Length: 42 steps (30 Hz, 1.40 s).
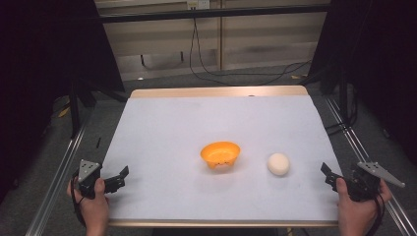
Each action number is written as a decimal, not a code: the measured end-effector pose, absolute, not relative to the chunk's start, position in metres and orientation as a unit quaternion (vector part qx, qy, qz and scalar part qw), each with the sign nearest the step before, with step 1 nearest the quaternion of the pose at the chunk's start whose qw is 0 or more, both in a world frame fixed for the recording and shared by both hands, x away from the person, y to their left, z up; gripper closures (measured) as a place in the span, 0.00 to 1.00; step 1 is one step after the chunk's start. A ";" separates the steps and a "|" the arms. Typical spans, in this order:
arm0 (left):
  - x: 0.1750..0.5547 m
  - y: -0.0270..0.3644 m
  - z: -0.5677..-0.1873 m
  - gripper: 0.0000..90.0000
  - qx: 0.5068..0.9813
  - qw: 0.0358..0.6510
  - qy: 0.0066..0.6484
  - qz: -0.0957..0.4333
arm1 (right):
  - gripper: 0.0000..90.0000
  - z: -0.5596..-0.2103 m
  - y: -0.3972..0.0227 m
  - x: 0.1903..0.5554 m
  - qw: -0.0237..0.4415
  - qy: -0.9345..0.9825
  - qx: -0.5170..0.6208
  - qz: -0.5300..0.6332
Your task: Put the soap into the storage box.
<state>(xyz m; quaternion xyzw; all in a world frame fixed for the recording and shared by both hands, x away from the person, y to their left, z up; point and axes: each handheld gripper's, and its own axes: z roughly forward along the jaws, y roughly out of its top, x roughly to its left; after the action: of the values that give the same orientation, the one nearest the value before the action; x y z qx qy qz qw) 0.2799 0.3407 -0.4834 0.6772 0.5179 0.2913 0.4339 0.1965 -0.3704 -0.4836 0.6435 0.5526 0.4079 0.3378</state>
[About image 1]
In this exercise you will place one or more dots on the black metal stand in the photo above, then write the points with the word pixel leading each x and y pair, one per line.
pixel 342 95
pixel 75 105

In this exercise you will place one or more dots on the white wall socket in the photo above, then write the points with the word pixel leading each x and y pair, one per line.
pixel 198 4

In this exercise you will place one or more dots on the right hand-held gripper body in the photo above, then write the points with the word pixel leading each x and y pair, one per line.
pixel 367 183

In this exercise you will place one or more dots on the person's right hand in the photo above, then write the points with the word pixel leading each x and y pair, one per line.
pixel 357 213

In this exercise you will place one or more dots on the person's left hand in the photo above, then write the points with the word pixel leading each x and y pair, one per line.
pixel 93 209

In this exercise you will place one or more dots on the metal floor rail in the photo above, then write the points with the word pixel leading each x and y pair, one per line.
pixel 357 147
pixel 55 183

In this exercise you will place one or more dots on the black horizontal bar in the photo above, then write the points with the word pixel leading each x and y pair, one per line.
pixel 213 13

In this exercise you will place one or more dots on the yellow floor tape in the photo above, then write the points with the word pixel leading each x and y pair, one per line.
pixel 64 112
pixel 296 77

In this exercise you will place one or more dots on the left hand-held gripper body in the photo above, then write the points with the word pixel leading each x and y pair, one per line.
pixel 88 170

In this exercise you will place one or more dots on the small black stick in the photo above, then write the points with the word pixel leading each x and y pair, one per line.
pixel 98 142

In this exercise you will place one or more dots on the dark curtain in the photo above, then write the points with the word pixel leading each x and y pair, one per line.
pixel 39 65
pixel 377 49

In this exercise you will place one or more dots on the orange plastic bowl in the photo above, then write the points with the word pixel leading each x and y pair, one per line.
pixel 220 154

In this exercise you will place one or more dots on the white table mat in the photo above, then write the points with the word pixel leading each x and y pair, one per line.
pixel 196 124

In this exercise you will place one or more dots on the white round ball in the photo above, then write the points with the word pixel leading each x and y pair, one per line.
pixel 278 164

